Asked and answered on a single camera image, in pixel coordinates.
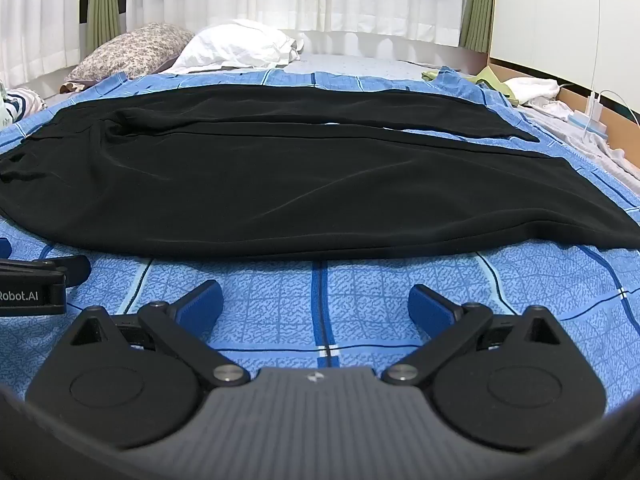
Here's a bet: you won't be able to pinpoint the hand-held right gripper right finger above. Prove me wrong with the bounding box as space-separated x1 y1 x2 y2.
382 284 576 387

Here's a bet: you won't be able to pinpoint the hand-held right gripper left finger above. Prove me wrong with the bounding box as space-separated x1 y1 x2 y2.
60 280 251 389

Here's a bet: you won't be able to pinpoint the black pants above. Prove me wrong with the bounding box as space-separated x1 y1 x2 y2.
0 82 640 263

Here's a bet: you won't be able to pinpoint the blue checked blanket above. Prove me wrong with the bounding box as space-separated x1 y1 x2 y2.
0 67 640 403

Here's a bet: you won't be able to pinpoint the striped cloth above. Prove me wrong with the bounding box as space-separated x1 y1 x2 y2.
0 86 48 127

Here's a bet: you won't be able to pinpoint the floral pillow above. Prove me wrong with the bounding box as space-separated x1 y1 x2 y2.
60 22 196 93

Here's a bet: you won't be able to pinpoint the grey white crumpled cloth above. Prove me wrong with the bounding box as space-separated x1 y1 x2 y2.
520 102 640 183

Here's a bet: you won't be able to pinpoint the green cloth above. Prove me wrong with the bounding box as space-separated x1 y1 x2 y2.
421 66 517 105

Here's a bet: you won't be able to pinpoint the white clothes pile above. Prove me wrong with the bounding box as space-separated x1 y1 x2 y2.
501 77 562 112

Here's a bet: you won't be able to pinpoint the light blue bed sheet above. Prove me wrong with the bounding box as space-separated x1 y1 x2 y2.
280 51 483 80

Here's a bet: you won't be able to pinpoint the white charger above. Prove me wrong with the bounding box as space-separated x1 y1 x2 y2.
582 92 607 133

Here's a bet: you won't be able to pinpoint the white pillow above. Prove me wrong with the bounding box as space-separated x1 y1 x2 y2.
170 19 305 75

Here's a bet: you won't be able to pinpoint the green curtain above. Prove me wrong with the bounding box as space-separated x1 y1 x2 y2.
459 0 497 55
84 0 122 55

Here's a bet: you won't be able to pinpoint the wooden bed frame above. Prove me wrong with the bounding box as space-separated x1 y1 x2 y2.
486 56 640 163

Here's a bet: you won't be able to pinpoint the white cable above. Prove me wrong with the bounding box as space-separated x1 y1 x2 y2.
591 0 640 127

